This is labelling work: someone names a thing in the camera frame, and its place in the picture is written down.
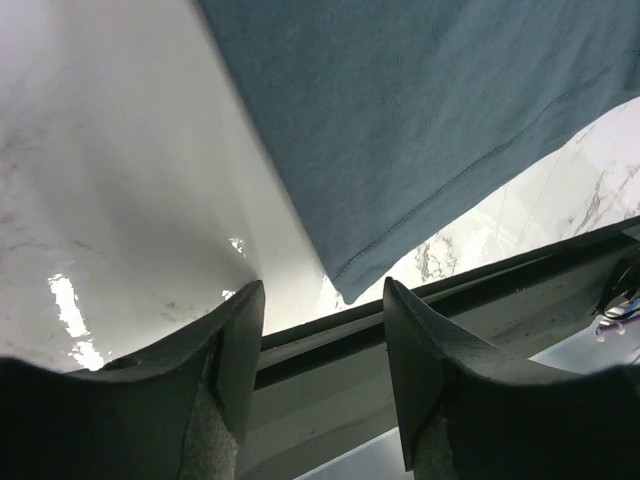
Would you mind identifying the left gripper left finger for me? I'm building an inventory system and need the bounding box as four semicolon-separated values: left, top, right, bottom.
1;281;264;479

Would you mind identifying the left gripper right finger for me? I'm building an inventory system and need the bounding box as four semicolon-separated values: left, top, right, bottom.
383;279;639;479

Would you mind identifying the grey-blue t shirt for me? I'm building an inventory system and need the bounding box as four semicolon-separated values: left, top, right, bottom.
199;1;639;303

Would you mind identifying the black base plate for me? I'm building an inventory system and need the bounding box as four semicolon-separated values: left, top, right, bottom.
236;218;639;479

